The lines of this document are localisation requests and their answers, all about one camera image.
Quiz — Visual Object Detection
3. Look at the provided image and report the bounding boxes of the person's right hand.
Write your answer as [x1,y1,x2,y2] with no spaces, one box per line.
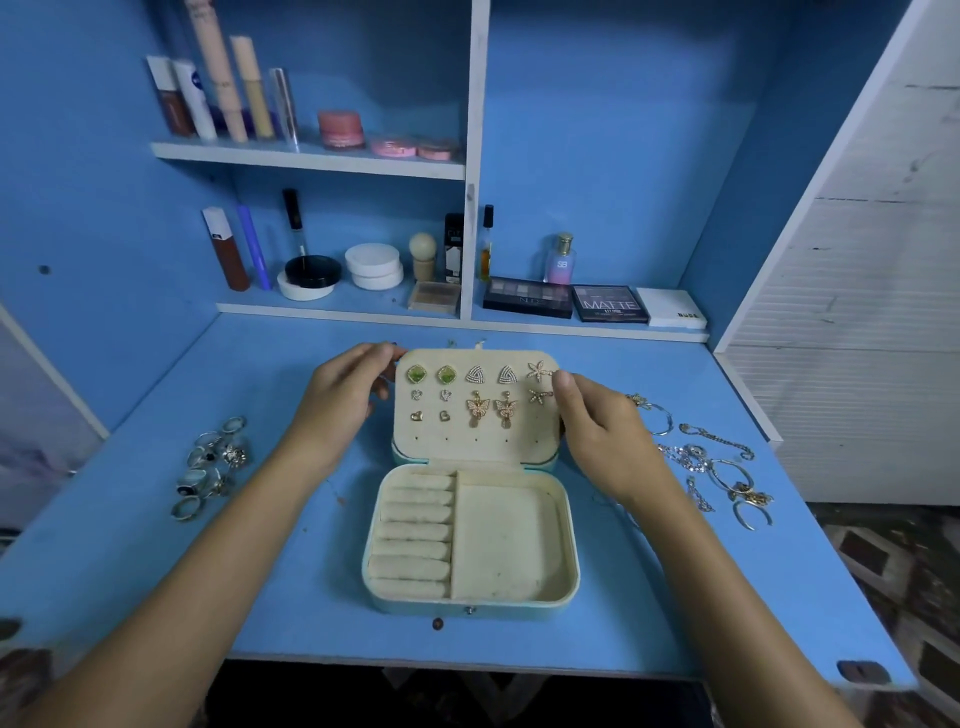
[552,369,689,515]

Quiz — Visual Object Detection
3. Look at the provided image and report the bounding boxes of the person's left hand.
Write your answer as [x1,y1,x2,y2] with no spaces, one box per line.
[285,342,404,474]

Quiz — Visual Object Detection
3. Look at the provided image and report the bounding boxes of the pile of silver rings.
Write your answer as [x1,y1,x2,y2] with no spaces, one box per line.
[169,415,254,524]

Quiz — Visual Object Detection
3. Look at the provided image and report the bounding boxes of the pile of silver bracelets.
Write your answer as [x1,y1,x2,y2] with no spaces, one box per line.
[627,393,776,533]

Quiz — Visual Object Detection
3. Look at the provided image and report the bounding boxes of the cream jewellery box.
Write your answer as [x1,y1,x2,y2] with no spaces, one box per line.
[361,348,582,618]

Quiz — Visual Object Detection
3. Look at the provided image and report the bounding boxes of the person's left forearm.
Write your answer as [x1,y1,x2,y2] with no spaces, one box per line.
[22,442,339,728]

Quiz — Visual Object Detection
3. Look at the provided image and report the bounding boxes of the person's right forearm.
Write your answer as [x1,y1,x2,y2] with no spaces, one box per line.
[630,480,867,728]

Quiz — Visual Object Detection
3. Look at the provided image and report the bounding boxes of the white flat box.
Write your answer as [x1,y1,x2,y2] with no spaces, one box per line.
[636,286,708,332]

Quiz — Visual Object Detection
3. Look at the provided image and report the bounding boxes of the person's dark clothing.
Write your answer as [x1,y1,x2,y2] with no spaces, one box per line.
[202,660,714,728]

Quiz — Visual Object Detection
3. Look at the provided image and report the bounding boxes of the white bowl black inside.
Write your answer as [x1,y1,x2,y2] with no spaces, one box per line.
[277,255,344,302]

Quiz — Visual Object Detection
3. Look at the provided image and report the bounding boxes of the black lettered eyeshadow palette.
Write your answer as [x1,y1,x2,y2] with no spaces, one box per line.
[571,283,651,326]

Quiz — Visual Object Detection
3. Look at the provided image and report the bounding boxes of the square brown powder compact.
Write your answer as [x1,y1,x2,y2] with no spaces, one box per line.
[408,280,464,318]

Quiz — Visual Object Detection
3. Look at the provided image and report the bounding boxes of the white round cream jar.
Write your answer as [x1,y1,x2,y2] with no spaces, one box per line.
[345,243,405,291]

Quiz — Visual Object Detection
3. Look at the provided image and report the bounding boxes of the dark eyeshadow palette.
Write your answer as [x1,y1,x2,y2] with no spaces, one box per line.
[483,276,575,320]

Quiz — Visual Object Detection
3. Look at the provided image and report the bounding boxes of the beige makeup sponge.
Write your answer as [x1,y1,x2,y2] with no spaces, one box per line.
[409,232,440,284]

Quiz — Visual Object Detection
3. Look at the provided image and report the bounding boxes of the blue cosmetic tube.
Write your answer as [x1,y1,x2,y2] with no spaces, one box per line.
[237,205,275,291]

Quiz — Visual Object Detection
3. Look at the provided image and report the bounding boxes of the small pink perfume bottle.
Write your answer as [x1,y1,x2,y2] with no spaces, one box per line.
[544,234,576,287]

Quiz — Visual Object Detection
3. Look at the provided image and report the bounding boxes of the brown lipstick tube white cap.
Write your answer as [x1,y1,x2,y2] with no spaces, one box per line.
[202,207,252,293]

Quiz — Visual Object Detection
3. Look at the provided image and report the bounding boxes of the black makeup brush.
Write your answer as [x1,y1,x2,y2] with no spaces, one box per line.
[283,187,309,260]

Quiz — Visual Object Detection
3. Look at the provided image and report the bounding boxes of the black cosmetic bottle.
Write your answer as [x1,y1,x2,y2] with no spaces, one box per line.
[444,211,465,285]

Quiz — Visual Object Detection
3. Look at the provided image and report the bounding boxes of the white slatted cabinet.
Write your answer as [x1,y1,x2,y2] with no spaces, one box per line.
[715,0,960,506]

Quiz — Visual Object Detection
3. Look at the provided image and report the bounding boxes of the pink round jar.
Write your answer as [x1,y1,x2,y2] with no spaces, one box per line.
[318,109,366,150]

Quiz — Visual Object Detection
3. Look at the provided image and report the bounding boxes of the white framed marbled panel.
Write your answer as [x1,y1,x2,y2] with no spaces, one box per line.
[0,304,111,534]

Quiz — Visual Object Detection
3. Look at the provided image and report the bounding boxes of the short beige cosmetic tube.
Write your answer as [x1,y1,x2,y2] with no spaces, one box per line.
[228,34,278,141]

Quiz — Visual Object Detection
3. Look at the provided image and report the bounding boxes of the white tube blue label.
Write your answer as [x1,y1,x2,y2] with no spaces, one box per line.
[171,58,219,143]

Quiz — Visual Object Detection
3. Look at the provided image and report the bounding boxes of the white shelf unit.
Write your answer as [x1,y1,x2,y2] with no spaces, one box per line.
[150,0,710,344]

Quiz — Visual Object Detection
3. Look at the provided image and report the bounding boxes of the tall beige cosmetic tube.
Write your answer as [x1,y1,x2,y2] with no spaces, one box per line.
[184,0,251,146]

